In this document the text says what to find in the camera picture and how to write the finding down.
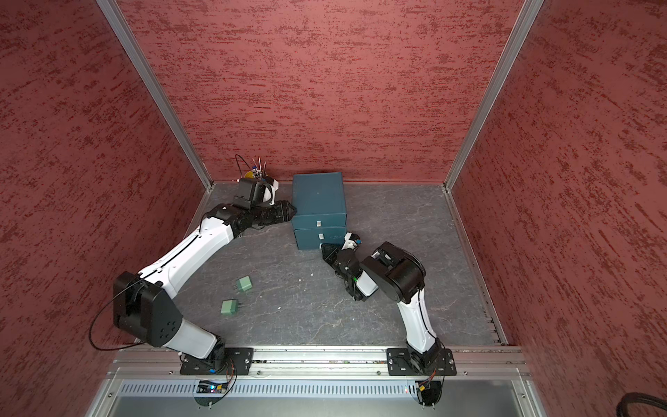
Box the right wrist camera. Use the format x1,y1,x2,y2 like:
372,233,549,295
341,232,361,250

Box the green plug upper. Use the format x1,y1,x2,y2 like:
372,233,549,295
237,276,253,293

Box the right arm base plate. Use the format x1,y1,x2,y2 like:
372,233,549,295
386,347,458,376

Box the green plug lower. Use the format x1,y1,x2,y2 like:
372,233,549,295
221,299,239,316

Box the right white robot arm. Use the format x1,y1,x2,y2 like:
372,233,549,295
321,236,444,373

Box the aluminium front rail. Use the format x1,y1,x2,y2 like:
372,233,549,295
105,346,533,382

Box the pens in bucket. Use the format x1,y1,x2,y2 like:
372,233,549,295
252,157,267,179

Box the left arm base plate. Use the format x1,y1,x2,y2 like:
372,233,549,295
180,347,255,377

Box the teal drawer cabinet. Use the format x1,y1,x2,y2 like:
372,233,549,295
291,172,347,250

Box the green plug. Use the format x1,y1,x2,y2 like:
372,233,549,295
221,299,239,316
237,276,253,293

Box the black corrugated hose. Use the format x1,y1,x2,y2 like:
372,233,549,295
616,392,667,417

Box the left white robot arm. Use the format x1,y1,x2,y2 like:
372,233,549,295
113,201,296,363

